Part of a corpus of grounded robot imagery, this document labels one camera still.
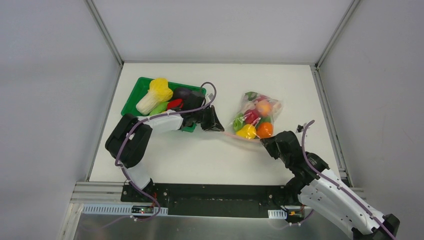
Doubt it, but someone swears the fake green cucumber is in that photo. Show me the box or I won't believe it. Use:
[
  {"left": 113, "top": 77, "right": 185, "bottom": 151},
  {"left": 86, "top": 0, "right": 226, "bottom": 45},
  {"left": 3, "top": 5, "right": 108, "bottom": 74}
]
[{"left": 149, "top": 101, "right": 169, "bottom": 116}]

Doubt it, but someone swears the fake napa cabbage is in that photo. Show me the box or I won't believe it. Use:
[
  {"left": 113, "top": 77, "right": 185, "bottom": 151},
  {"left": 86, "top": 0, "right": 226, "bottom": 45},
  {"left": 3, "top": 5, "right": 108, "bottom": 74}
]
[{"left": 135, "top": 78, "right": 173, "bottom": 115}]

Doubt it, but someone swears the clear zip top bag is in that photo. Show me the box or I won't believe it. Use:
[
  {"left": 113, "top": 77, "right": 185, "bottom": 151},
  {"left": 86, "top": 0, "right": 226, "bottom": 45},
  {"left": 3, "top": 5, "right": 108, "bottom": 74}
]
[{"left": 224, "top": 91, "right": 284, "bottom": 142}]

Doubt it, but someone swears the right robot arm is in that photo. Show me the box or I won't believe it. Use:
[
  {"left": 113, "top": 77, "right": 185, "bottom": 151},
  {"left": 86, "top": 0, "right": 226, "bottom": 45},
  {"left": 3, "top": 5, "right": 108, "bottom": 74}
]
[{"left": 260, "top": 131, "right": 400, "bottom": 240}]

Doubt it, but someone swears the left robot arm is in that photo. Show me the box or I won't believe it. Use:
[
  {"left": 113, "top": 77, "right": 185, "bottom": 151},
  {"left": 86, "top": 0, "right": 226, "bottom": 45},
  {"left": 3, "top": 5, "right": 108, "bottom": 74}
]
[{"left": 105, "top": 91, "right": 225, "bottom": 203}]

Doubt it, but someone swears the fake peach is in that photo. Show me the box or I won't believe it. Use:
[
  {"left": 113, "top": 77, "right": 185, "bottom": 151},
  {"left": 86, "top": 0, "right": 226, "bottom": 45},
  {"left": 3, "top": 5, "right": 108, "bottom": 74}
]
[{"left": 255, "top": 100, "right": 273, "bottom": 117}]

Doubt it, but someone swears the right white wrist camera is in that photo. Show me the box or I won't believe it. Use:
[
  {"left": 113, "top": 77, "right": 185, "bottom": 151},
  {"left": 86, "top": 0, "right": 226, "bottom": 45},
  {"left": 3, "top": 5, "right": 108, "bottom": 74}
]
[{"left": 296, "top": 123, "right": 309, "bottom": 133}]

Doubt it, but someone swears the aluminium frame rail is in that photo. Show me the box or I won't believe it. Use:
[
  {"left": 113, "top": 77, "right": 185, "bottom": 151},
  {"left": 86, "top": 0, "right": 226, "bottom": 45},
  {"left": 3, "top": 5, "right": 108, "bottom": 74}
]
[{"left": 84, "top": 0, "right": 124, "bottom": 69}]

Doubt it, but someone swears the green plastic tray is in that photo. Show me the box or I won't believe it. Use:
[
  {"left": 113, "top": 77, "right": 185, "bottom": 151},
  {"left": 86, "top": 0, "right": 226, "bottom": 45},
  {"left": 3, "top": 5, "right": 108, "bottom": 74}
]
[{"left": 121, "top": 77, "right": 199, "bottom": 133}]

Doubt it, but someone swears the fake purple eggplant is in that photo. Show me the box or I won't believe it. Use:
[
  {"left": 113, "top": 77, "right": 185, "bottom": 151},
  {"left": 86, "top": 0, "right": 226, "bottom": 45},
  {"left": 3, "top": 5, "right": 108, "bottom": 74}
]
[{"left": 171, "top": 87, "right": 192, "bottom": 100}]

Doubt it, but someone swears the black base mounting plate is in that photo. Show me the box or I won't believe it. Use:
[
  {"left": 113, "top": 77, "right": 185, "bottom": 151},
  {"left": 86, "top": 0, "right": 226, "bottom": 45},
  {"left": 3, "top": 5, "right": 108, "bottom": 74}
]
[{"left": 120, "top": 183, "right": 303, "bottom": 218}]

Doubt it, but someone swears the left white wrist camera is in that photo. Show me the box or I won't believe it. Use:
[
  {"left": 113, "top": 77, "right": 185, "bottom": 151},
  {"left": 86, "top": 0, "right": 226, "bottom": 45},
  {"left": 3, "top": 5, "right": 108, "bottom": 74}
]
[{"left": 205, "top": 93, "right": 215, "bottom": 104}]

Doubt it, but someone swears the fake red bell pepper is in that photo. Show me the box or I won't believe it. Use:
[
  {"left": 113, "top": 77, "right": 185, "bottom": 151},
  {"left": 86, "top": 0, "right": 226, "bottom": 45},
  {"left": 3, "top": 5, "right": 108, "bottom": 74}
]
[{"left": 166, "top": 98, "right": 184, "bottom": 111}]

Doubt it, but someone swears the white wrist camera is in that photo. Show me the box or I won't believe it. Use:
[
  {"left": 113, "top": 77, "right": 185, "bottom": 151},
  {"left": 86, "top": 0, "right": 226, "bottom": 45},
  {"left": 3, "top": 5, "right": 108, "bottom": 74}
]
[
  {"left": 296, "top": 123, "right": 309, "bottom": 133},
  {"left": 205, "top": 93, "right": 215, "bottom": 104}
]

